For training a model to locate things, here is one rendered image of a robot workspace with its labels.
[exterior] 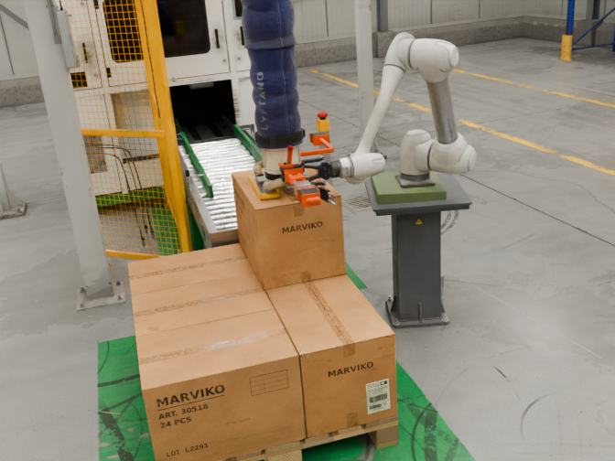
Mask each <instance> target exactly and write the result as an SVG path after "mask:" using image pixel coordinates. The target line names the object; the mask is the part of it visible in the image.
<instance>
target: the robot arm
mask: <svg viewBox="0 0 615 461"><path fill-rule="evenodd" d="M458 61H459V52H458V49H457V48H456V46H455V45H453V44H451V43H449V42H447V41H445V40H441V39H432V38H421V39H415V38H414V37H413V36H412V35H411V34H408V33H405V32H403V33H400V34H398V35H397V36H396V37H395V38H394V40H393V42H392V43H391V45H390V47H389V49H388V51H387V54H386V57H385V61H384V65H383V77H382V84H381V89H380V92H379V96H378V98H377V101H376V104H375V105H374V108H373V110H372V114H371V117H370V119H369V122H368V123H367V126H366V128H365V131H364V133H363V136H362V138H361V141H360V144H359V146H358V148H357V150H356V152H355V153H354V154H352V155H351V156H350V157H345V158H339V159H338V160H336V161H329V162H327V161H325V159H324V156H323V155H322V156H320V157H317V158H310V159H304V160H301V164H300V165H294V166H293V167H290V168H285V170H288V169H295V168H301V167H303V168H311V169H317V170H318V173H317V174H316V175H314V176H312V177H309V179H310V181H312V180H315V179H317V178H323V179H324V180H321V181H317V182H310V184H311V185H312V184H314V185H316V186H326V181H327V180H328V179H330V178H335V177H340V178H345V180H346V181H347V182H348V183H351V184H353V185H358V184H360V183H362V182H363V181H365V180H366V179H367V177H372V176H375V175H378V174H380V173H382V172H383V171H384V168H385V161H384V158H383V156H382V155H381V154H377V153H369V152H370V149H371V146H372V141H373V139H374V137H375V136H376V133H377V131H378V129H379V127H380V125H381V123H382V120H383V118H384V116H385V114H386V112H387V109H388V107H389V105H390V102H391V100H392V98H393V96H394V93H395V90H396V88H397V86H398V84H399V83H400V81H401V79H402V78H403V76H404V74H405V70H411V69H415V70H418V72H419V73H420V74H421V76H422V77H423V79H424V80H425V81H426V86H427V91H428V96H429V100H430V105H431V110H432V115H433V120H434V125H435V129H436V134H437V137H436V138H435V140H433V139H431V135H430V134H429V133H428V132H426V131H424V130H411V131H408V132H407V133H406V135H405V137H404V139H403V141H402V144H401V149H400V174H399V175H395V178H396V179H397V180H398V181H399V183H400V184H401V188H408V187H420V186H434V185H435V184H436V182H435V181H433V180H432V179H431V177H430V172H429V171H436V172H440V173H446V174H463V173H467V172H469V171H470V170H471V169H472V168H473V167H474V166H475V163H476V159H477V154H476V152H475V149H474V148H473V147H472V146H471V145H467V142H466V141H465V140H464V138H463V136H462V135H461V134H460V133H458V132H457V128H456V123H455V117H454V112H453V106H452V99H451V93H450V88H449V82H448V74H449V73H450V71H451V70H453V69H454V68H455V67H456V65H457V64H458ZM319 161H320V162H322V163H321V164H320V165H319V166H317V165H315V166H314V165H305V164H307V163H314V162H319Z"/></svg>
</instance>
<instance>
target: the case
mask: <svg viewBox="0 0 615 461"><path fill-rule="evenodd" d="M251 176H255V174H254V170H246V171H241V172H234V173H232V187H233V195H234V203H235V210H236V219H237V226H238V233H239V242H240V244H241V246H242V248H243V251H244V253H245V255H246V257H247V258H248V260H249V262H250V264H251V265H252V267H253V269H254V272H255V274H256V275H257V277H258V279H259V281H260V283H261V285H262V287H263V289H264V290H268V289H273V288H278V287H283V286H288V285H292V284H301V283H305V282H310V281H315V280H319V279H325V278H330V277H334V276H339V275H344V274H346V264H345V249H344V233H343V217H342V201H341V194H340V193H339V192H338V191H337V190H336V189H335V188H333V187H332V186H331V185H330V184H329V183H328V182H327V181H326V186H321V187H324V188H327V189H329V190H330V194H332V195H334V196H337V204H338V206H335V205H333V204H332V203H328V202H326V201H324V200H323V199H320V201H321V205H317V206H311V207H304V208H303V207H302V204H301V202H300V201H298V198H297V194H296V193H295V190H294V188H286V187H284V188H277V189H278V190H279V192H280V193H281V197H280V198H269V199H262V200H260V199H259V198H258V196H257V194H256V192H255V191H254V188H253V186H252V184H251V182H250V180H249V177H251Z"/></svg>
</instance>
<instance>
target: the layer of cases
mask: <svg viewBox="0 0 615 461"><path fill-rule="evenodd" d="M127 266H128V274H129V283H130V290H131V298H132V307H133V315H134V323H135V339H136V347H137V356H138V364H139V372H140V381H141V389H142V394H143V399H144V404H145V408H146V417H147V421H148V426H149V431H150V435H151V440H152V445H153V450H154V455H155V460H156V461H220V460H223V459H227V458H231V457H235V456H241V455H245V454H249V453H252V452H255V451H259V450H263V449H266V448H270V447H274V446H278V445H284V444H288V443H292V442H295V441H299V440H303V439H306V438H310V437H314V436H318V435H322V434H328V433H332V432H336V431H339V430H343V429H347V428H351V427H354V426H358V425H362V424H366V423H371V422H375V421H379V420H382V419H386V418H390V417H394V416H397V391H396V359H395V333H394V332H393V331H392V330H391V328H390V327H389V326H388V325H387V324H386V322H385V321H384V320H383V318H382V317H381V316H380V315H379V314H378V312H377V311H376V310H375V309H374V308H373V306H372V305H371V304H370V302H369V301H368V300H367V299H366V298H365V296H364V295H363V294H362V293H361V291H360V290H359V289H358V288H357V286H356V285H355V284H354V283H353V282H352V280H351V279H350V278H349V276H348V275H347V274H344V275H339V276H334V277H330V278H325V279H319V280H315V281H310V282H305V283H301V284H292V285H288V286H283V287H278V288H273V289H268V290H264V288H263V287H262V285H261V283H260V281H259V279H258V277H257V275H256V274H255V272H254V269H253V267H252V265H251V264H250V262H249V260H248V258H247V257H246V255H245V253H244V251H243V248H242V246H241V244H240V243H235V244H231V245H225V246H220V247H215V248H209V249H205V250H199V251H194V252H184V253H180V254H174V255H169V256H164V257H158V258H154V259H148V260H143V261H138V262H132V263H128V264H127ZM306 436H307V437H306Z"/></svg>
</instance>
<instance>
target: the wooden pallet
mask: <svg viewBox="0 0 615 461"><path fill-rule="evenodd" d="M365 433H368V434H369V436H370V437H371V439H372V441H373V443H374V444H375V446H376V448H377V449H380V448H384V447H387V446H390V445H397V444H399V431H398V415H397V416H394V417H390V418H386V419H382V420H379V421H375V422H371V423H366V424H362V425H358V426H354V427H351V428H347V429H343V430H339V431H336V432H332V433H328V434H322V435H318V436H314V437H310V438H306V439H303V440H299V441H295V442H292V443H288V444H284V445H278V446H274V447H270V448H266V449H263V450H259V451H255V452H252V453H249V454H245V455H241V456H235V457H231V458H227V459H223V460H220V461H258V460H261V459H263V460H264V461H302V453H301V449H304V448H308V447H311V446H315V445H322V444H325V443H329V442H333V441H337V440H340V439H344V438H347V437H351V436H354V435H358V434H365ZM306 437H307V436H306Z"/></svg>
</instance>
